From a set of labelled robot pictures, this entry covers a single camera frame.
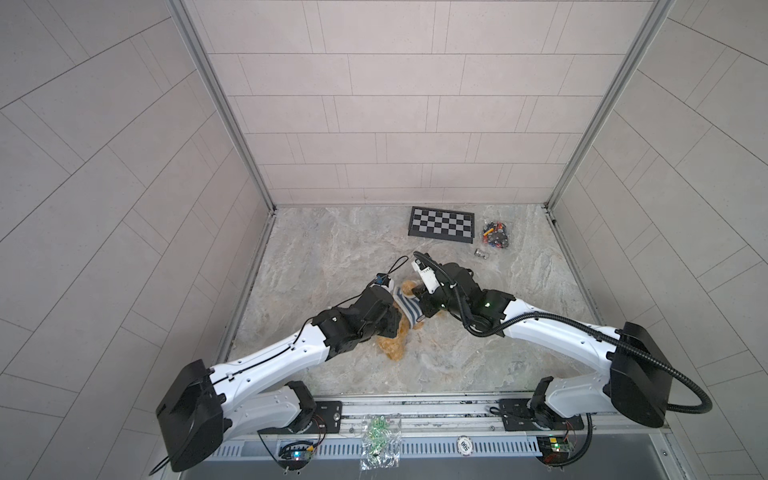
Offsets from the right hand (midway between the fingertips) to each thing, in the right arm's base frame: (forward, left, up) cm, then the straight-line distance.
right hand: (411, 293), depth 78 cm
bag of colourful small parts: (+28, -33, -11) cm, 44 cm away
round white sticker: (-32, -10, -14) cm, 36 cm away
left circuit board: (-32, +28, -11) cm, 44 cm away
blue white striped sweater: (-2, 0, -3) cm, 4 cm away
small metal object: (+21, -25, -12) cm, 35 cm away
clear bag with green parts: (-31, +10, -13) cm, 35 cm away
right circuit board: (-34, -30, -15) cm, 48 cm away
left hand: (-5, +2, -3) cm, 6 cm away
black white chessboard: (+33, -15, -10) cm, 38 cm away
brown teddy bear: (-12, +5, -5) cm, 14 cm away
